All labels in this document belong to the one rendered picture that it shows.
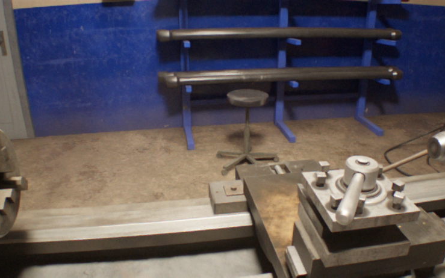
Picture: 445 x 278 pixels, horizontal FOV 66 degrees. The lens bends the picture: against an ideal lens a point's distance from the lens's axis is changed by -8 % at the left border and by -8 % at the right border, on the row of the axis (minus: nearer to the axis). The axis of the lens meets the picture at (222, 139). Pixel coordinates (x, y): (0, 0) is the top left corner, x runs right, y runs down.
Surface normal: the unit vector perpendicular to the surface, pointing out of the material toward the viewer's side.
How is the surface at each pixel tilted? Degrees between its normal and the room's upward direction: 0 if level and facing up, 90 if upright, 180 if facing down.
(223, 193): 0
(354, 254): 90
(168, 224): 49
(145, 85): 90
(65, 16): 90
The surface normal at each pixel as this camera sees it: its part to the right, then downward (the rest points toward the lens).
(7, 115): 0.16, 0.40
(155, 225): 0.12, -0.31
